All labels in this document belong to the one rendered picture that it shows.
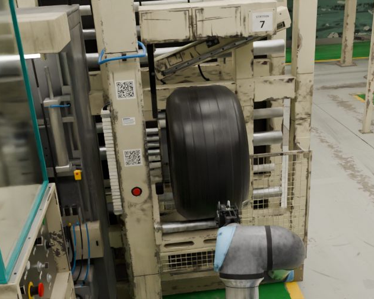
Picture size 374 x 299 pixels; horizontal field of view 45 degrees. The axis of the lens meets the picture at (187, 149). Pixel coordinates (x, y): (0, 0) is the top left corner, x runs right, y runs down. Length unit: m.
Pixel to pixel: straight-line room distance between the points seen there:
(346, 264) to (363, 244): 0.30
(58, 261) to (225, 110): 0.86
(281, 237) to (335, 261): 2.18
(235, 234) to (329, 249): 2.32
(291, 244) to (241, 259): 0.13
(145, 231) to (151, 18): 0.93
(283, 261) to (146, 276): 1.10
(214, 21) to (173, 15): 0.18
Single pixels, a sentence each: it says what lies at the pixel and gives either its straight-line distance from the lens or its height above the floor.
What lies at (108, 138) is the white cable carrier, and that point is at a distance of 1.86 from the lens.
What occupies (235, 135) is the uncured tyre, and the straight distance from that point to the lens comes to 1.71.
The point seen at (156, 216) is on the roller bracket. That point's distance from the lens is 1.96.
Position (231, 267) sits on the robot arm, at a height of 1.24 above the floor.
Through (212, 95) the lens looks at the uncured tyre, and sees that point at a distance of 1.81.
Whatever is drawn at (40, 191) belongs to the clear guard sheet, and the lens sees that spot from 1.54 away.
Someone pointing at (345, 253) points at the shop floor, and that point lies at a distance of 3.44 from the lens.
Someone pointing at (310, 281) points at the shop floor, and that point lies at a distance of 3.14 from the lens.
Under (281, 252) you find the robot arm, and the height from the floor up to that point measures 1.27.
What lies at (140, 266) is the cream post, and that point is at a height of 0.67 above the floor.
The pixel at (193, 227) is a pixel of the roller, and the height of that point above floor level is 0.90.
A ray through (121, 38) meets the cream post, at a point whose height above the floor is 1.71.
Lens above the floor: 1.94
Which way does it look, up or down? 22 degrees down
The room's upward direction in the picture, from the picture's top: 3 degrees counter-clockwise
